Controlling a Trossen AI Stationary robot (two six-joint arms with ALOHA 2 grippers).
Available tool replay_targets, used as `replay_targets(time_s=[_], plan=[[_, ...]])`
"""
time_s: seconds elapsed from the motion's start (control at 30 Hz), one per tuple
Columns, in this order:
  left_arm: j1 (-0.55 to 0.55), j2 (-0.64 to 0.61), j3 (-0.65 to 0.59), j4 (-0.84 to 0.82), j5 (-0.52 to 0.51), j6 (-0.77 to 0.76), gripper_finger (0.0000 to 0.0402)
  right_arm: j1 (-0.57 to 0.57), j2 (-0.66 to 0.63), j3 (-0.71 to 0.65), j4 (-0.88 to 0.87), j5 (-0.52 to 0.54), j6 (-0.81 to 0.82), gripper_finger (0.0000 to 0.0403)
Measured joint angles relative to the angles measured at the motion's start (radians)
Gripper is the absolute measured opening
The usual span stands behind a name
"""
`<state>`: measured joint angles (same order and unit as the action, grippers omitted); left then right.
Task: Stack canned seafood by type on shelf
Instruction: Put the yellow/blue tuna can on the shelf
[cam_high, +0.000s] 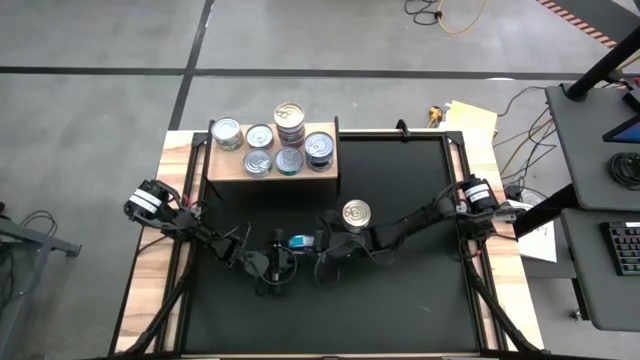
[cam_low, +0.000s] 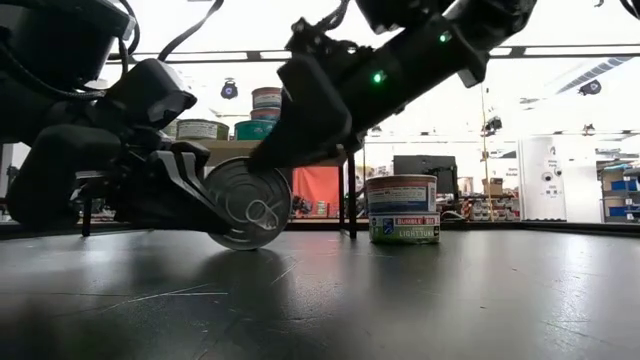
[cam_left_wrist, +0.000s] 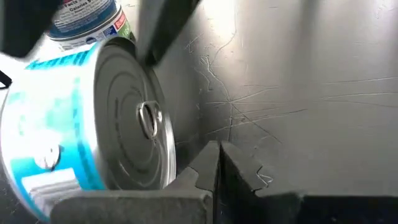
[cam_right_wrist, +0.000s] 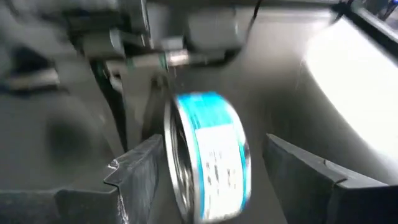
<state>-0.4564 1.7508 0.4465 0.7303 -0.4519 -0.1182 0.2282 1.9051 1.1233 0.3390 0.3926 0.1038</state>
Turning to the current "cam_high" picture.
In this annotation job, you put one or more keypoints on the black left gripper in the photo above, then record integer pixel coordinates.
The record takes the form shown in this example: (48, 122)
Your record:
(277, 265)

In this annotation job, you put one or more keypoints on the Bumble Bee light tuna can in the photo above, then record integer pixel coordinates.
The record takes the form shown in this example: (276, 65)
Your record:
(357, 230)
(229, 148)

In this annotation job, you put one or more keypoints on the teal tuna can with barcode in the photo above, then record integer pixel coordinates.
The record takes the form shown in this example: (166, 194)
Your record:
(289, 160)

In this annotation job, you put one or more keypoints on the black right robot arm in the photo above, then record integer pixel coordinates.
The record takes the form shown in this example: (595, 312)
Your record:
(430, 215)

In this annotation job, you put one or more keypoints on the dark tablet screen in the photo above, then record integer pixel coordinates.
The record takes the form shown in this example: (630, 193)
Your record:
(627, 134)

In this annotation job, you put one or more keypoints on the white paper sheet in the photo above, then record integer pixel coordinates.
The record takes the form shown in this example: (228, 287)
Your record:
(542, 245)

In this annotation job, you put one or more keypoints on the yellow black hand tool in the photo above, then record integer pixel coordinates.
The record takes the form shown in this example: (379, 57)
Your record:
(435, 116)

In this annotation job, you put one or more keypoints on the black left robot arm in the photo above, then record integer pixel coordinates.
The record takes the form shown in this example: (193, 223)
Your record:
(200, 232)

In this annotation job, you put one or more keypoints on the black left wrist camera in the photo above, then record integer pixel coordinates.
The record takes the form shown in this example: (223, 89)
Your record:
(277, 236)

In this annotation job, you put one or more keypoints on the white green label tuna can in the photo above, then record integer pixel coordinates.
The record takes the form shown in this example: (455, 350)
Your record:
(226, 131)

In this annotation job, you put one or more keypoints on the blue label tuna can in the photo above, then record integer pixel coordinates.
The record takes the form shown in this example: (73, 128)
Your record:
(318, 145)

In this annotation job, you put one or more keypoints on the silver-top reddish-side tuna can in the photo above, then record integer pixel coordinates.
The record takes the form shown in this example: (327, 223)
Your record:
(260, 135)

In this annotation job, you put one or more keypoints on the wooden shelf black frame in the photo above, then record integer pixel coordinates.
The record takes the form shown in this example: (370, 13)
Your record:
(227, 172)

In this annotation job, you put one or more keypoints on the tall red blue label can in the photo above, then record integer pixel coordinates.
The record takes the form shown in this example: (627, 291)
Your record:
(357, 212)
(291, 134)

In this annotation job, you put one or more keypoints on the grey side desk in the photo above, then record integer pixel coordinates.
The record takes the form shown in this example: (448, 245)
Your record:
(580, 150)
(585, 280)

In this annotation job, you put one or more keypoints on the navy label tuna can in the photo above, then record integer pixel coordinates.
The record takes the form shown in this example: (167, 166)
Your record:
(320, 169)

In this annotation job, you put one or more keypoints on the gold-lid red-band tuna can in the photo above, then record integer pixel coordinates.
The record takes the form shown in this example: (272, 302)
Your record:
(291, 145)

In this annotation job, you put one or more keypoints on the grey metal stand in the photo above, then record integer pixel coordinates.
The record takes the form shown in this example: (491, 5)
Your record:
(40, 240)

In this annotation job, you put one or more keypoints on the backlit black keyboard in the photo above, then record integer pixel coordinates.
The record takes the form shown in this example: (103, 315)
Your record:
(625, 248)

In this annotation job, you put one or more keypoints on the yellow paper folder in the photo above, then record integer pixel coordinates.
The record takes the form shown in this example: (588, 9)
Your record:
(472, 120)

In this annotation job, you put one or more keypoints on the black metal table frame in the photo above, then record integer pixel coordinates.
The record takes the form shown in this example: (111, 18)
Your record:
(182, 320)

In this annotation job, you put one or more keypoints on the dark label tuna can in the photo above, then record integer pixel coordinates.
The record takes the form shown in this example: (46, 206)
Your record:
(320, 162)

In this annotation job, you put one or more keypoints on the black slanted pole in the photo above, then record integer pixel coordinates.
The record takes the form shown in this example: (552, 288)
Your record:
(602, 65)

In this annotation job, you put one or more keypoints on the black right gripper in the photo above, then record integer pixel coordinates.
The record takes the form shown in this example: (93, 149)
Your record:
(347, 241)

